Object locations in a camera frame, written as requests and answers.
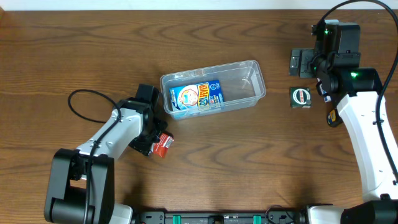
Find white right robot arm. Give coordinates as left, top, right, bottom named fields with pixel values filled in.
left=289, top=20, right=397, bottom=223

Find white Panadol box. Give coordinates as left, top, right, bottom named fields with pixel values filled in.
left=316, top=78, right=331, bottom=103

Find dark bottle with white cap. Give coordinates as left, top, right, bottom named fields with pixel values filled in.
left=326, top=108, right=343, bottom=128

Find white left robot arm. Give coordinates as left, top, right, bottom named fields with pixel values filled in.
left=44, top=84, right=167, bottom=224

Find red Panadol box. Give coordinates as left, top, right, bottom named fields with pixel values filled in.
left=153, top=133, right=174, bottom=158

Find blue Cool Fever box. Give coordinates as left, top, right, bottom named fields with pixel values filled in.
left=169, top=80, right=224, bottom=112

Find clear plastic container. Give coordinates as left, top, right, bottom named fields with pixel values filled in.
left=160, top=60, right=266, bottom=119

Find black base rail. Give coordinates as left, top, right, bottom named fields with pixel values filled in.
left=131, top=208, right=307, bottom=224

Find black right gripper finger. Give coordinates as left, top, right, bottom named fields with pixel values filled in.
left=289, top=49, right=302, bottom=77
left=299, top=49, right=315, bottom=78

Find green Zam-Buk ointment box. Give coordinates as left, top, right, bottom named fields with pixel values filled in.
left=289, top=87, right=312, bottom=108

